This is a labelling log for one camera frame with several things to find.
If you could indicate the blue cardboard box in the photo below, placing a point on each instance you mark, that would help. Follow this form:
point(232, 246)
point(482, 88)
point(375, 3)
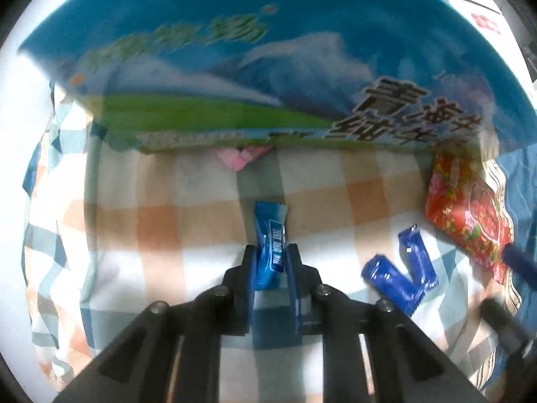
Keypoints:
point(293, 50)

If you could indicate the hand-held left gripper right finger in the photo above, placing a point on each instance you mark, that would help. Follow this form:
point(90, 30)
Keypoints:
point(295, 289)

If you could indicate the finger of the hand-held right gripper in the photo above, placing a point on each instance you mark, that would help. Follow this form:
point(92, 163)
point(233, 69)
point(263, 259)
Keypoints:
point(503, 325)
point(520, 262)

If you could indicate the white carton red print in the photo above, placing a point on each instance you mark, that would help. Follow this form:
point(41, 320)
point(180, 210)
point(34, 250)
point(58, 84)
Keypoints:
point(470, 0)

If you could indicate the blue striped bedsheet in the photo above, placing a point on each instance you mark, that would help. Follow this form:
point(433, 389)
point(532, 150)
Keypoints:
point(524, 184)

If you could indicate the red floral packet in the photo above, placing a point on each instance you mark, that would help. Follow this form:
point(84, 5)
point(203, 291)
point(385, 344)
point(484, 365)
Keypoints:
point(461, 210)

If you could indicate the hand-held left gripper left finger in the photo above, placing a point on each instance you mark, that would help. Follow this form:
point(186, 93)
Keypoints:
point(249, 289)

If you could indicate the pink packet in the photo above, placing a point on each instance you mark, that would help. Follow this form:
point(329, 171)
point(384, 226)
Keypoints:
point(241, 157)

